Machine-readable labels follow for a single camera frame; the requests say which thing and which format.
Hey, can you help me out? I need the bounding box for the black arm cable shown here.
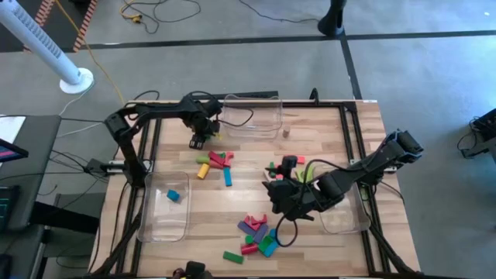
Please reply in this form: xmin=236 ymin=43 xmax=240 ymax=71
xmin=211 ymin=105 xmax=255 ymax=129
xmin=273 ymin=211 xmax=300 ymax=249

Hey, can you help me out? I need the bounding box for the white floor cable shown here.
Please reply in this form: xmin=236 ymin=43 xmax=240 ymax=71
xmin=57 ymin=88 xmax=127 ymax=140

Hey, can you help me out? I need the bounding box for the light green arch block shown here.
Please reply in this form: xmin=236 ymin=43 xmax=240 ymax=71
xmin=294 ymin=166 xmax=315 ymax=184

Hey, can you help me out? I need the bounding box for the black orange striped mat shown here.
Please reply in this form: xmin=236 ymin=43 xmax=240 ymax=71
xmin=22 ymin=0 xmax=100 ymax=53

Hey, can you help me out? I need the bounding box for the yellow floor cable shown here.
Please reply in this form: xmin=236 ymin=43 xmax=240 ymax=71
xmin=53 ymin=0 xmax=127 ymax=105

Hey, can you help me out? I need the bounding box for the large green block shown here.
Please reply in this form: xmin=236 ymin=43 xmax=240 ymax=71
xmin=257 ymin=235 xmax=274 ymax=255

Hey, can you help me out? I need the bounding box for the yellow cylinder block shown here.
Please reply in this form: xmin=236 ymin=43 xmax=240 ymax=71
xmin=196 ymin=163 xmax=212 ymax=181

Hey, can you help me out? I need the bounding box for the lit monitor screen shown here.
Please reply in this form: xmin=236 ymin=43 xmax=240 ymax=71
xmin=0 ymin=137 xmax=30 ymax=164

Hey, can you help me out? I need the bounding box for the black diagonal frame strut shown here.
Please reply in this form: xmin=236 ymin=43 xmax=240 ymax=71
xmin=367 ymin=224 xmax=418 ymax=277
xmin=88 ymin=211 xmax=143 ymax=277

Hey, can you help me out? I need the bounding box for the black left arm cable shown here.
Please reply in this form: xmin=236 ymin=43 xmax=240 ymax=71
xmin=211 ymin=105 xmax=255 ymax=129

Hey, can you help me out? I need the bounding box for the keyboard with lit keys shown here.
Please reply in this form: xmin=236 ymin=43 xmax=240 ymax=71
xmin=0 ymin=184 xmax=20 ymax=233

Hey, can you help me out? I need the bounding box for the yellow cable plug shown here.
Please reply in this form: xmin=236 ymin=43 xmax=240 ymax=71
xmin=119 ymin=2 xmax=143 ymax=25

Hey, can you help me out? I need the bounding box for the white sheet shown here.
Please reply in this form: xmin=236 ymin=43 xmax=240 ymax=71
xmin=0 ymin=115 xmax=26 ymax=144

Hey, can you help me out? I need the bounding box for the black floor cable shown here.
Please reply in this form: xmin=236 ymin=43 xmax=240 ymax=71
xmin=119 ymin=0 xmax=202 ymax=35
xmin=238 ymin=0 xmax=322 ymax=24

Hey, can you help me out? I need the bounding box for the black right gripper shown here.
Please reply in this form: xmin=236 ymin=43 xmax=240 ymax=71
xmin=265 ymin=154 xmax=315 ymax=222

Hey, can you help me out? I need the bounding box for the black equipment with cables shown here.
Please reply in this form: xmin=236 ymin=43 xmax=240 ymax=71
xmin=456 ymin=107 xmax=496 ymax=160

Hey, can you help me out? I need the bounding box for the white tower fan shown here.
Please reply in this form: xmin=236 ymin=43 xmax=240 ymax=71
xmin=0 ymin=0 xmax=95 ymax=95

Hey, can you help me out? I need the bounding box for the red plank block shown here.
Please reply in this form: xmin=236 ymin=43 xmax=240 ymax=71
xmin=207 ymin=150 xmax=226 ymax=166

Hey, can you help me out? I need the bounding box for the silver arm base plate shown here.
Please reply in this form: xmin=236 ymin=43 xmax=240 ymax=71
xmin=108 ymin=160 xmax=154 ymax=174

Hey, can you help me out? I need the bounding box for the clear plastic bin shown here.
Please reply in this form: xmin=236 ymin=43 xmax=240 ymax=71
xmin=221 ymin=94 xmax=284 ymax=140
xmin=136 ymin=170 xmax=191 ymax=243
xmin=316 ymin=180 xmax=374 ymax=236

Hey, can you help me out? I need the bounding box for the black side desk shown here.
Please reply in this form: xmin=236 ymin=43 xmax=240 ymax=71
xmin=0 ymin=114 xmax=63 ymax=233

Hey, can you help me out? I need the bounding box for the black metal table frame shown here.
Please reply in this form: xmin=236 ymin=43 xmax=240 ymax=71
xmin=115 ymin=99 xmax=392 ymax=278

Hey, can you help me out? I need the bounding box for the black rounded object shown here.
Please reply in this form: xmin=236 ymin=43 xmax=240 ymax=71
xmin=172 ymin=260 xmax=214 ymax=279

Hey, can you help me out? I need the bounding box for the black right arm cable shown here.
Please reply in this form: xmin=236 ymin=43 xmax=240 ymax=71
xmin=273 ymin=211 xmax=300 ymax=249

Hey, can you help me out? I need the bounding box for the black floor stand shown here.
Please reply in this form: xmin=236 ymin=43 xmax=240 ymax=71
xmin=316 ymin=0 xmax=349 ymax=39

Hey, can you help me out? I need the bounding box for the black power adapter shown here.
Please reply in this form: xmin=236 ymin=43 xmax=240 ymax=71
xmin=84 ymin=157 xmax=112 ymax=177

